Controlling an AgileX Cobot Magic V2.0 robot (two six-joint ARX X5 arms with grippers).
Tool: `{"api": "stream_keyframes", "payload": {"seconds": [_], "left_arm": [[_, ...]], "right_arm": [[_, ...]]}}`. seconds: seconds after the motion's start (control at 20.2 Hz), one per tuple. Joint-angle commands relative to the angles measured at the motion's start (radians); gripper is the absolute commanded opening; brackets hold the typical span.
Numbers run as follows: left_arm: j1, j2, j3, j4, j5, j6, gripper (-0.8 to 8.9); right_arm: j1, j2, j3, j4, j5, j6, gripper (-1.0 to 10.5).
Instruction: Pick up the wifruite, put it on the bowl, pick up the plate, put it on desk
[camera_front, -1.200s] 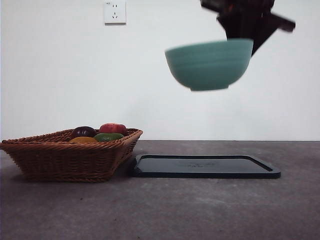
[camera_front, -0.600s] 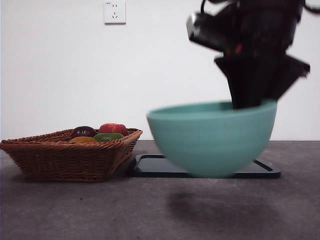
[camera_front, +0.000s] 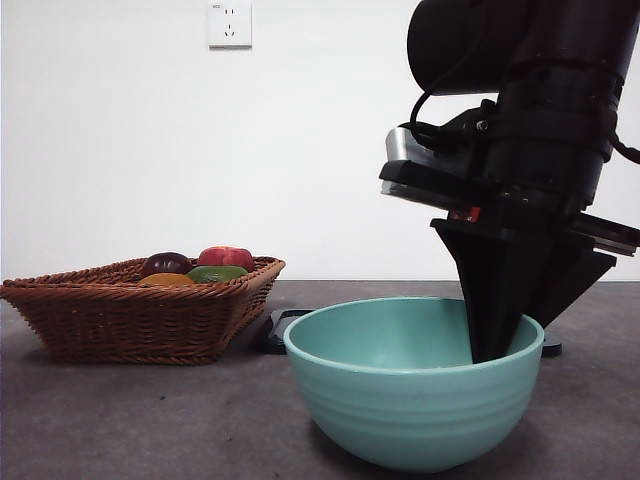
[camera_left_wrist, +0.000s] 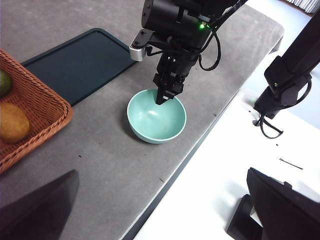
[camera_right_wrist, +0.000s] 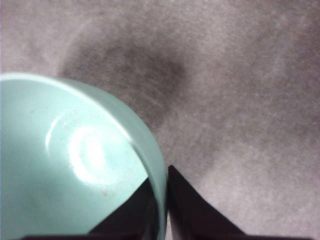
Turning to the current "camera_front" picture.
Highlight teal ceramic bowl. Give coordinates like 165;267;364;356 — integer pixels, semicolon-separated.
283;297;545;475

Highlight dark rectangular tray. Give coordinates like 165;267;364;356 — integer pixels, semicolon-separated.
266;308;562;358

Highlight red apple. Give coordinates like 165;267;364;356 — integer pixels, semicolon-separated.
196;244;255;274

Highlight green avocado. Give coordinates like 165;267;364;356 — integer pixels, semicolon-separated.
187;264;250;285

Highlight dark purple fruit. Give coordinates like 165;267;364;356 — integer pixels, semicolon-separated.
142;251;192;278

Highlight brown wicker basket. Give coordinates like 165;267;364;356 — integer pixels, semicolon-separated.
0;255;286;366

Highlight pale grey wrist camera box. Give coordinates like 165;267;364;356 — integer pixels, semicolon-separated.
378;126;501;212

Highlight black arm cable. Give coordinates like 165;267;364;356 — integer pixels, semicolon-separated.
409;89;454;149

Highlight white wall socket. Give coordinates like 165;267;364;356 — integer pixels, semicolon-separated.
207;2;253;50

